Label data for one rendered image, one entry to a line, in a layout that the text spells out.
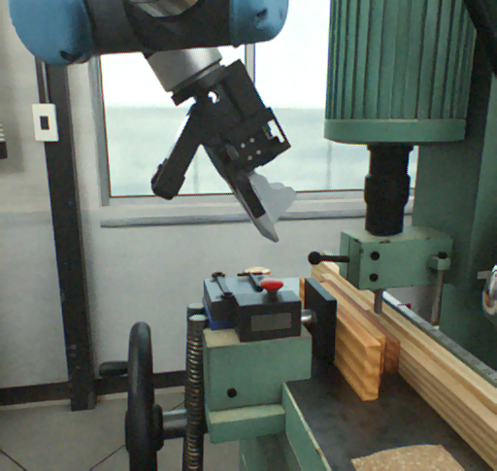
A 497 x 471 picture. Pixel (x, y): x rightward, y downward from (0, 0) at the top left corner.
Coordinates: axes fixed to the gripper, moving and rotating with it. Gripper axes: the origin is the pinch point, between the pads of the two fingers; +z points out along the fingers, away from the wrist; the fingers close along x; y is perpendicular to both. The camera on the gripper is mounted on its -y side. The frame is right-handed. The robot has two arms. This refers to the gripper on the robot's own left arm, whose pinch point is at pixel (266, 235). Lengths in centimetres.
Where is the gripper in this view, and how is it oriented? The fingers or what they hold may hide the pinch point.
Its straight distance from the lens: 56.8
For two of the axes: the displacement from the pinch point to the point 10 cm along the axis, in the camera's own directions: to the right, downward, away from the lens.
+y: 8.4, -5.4, 0.8
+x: -2.3, -2.2, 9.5
